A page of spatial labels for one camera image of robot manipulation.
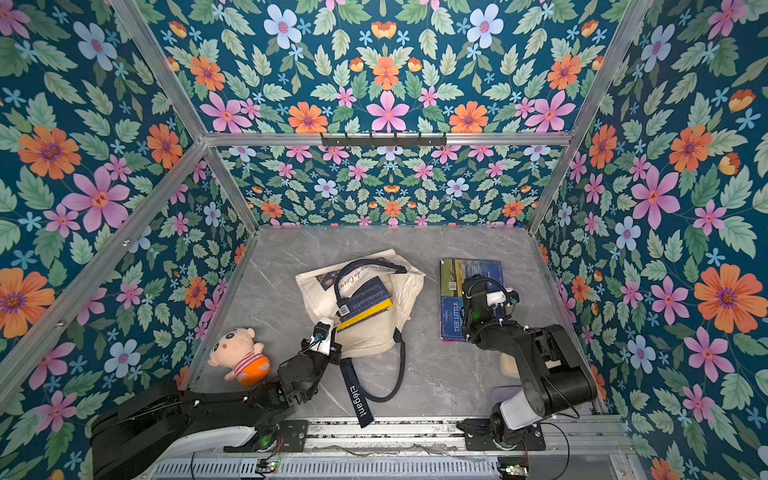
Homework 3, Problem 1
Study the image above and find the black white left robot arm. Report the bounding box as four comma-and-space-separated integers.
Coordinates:
90, 319, 341, 479

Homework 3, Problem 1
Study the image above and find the navy book white text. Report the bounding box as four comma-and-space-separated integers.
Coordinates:
337, 277, 391, 318

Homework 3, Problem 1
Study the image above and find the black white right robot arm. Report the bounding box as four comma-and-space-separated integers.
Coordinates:
457, 274, 599, 448

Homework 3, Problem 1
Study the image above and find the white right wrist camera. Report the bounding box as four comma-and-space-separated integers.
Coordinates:
486, 289, 519, 308

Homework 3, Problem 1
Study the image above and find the blue green Animal Farm book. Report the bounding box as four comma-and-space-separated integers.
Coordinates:
439, 258, 504, 298

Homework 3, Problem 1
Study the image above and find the cream canvas tote bag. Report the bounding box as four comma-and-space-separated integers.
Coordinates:
295, 249, 425, 428

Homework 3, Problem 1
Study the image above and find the metal hook rail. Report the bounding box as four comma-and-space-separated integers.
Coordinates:
320, 133, 448, 148

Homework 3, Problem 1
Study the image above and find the beige sponge block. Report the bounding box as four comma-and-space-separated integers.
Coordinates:
500, 354, 520, 378

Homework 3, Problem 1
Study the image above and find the yellow spine book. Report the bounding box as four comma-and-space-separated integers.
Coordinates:
337, 299, 393, 331

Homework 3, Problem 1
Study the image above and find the purple flat pad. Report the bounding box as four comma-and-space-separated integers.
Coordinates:
491, 385, 522, 406

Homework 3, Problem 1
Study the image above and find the pink plush pig toy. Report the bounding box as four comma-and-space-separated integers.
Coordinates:
207, 328, 271, 387

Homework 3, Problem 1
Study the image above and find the aluminium front rail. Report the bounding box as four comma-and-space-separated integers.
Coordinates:
137, 416, 646, 480

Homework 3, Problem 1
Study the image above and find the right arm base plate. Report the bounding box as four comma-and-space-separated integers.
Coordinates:
456, 417, 546, 452

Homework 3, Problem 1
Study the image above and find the blue green spine book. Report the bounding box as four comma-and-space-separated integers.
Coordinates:
440, 296, 466, 342

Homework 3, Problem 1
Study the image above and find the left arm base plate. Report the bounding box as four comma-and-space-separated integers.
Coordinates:
256, 420, 309, 453

